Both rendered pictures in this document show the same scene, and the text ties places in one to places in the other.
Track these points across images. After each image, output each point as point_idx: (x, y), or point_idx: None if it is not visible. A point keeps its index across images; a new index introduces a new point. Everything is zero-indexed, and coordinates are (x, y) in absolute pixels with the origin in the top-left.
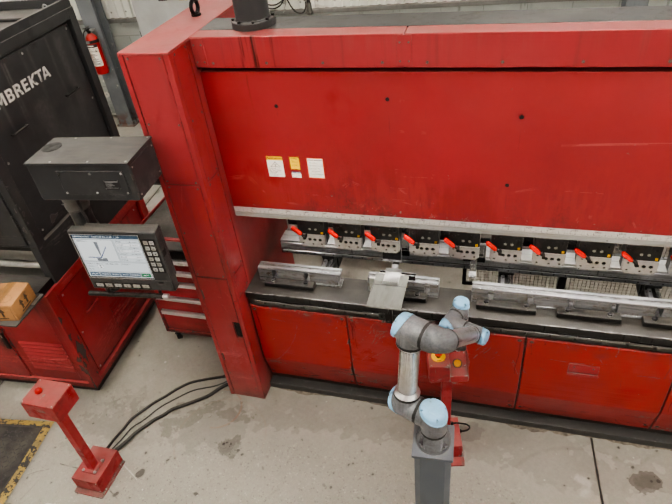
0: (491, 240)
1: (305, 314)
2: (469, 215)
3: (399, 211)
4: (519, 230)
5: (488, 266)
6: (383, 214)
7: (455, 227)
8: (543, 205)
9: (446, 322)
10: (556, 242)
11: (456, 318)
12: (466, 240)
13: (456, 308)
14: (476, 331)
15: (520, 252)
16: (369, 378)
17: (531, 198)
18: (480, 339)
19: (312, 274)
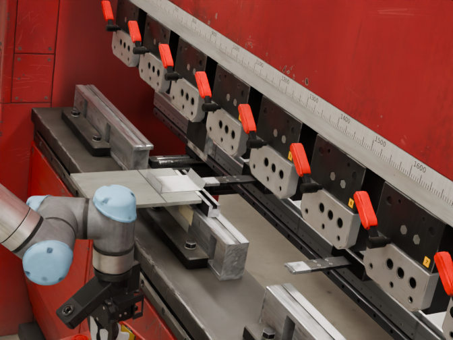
0: (313, 152)
1: (63, 191)
2: (297, 60)
3: (215, 13)
4: (363, 142)
5: (381, 313)
6: (197, 13)
7: (272, 87)
8: (419, 75)
9: (37, 197)
10: (420, 218)
11: (61, 206)
12: (279, 133)
13: (92, 199)
14: (21, 218)
15: (350, 216)
16: None
17: (402, 42)
18: (25, 252)
19: (113, 129)
